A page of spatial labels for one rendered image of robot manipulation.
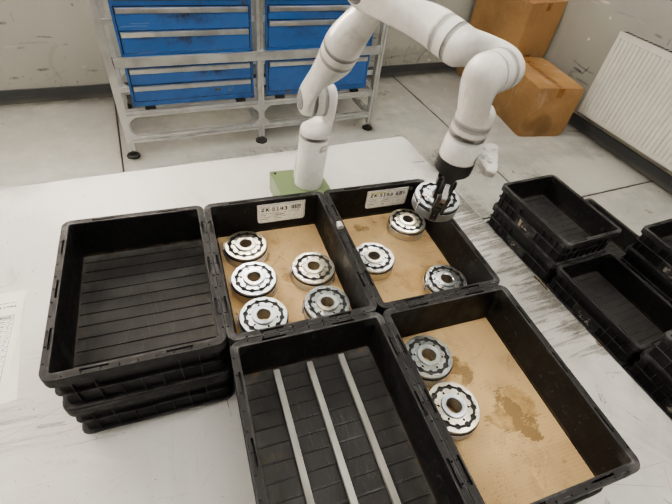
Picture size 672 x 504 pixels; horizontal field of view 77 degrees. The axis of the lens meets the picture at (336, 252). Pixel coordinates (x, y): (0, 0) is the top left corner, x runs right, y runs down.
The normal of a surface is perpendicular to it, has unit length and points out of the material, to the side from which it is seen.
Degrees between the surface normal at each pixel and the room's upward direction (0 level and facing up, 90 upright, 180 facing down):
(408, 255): 0
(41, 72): 90
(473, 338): 0
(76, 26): 90
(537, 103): 89
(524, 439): 0
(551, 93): 88
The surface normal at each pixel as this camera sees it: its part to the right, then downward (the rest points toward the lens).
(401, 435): 0.11, -0.70
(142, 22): 0.38, 0.68
